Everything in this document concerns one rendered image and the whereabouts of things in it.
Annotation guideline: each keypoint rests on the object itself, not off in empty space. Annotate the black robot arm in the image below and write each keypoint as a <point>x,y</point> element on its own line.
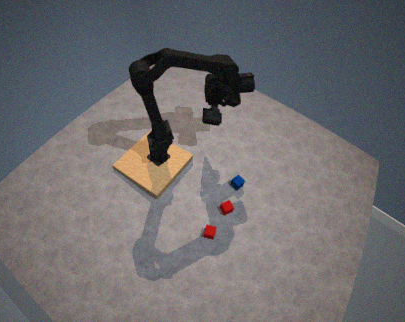
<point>227,82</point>

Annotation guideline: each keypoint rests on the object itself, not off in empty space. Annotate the red cube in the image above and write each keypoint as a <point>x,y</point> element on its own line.
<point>210,231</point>
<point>226,207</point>

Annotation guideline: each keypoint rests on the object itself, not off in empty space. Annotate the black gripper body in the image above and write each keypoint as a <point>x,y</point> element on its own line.
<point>212,116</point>

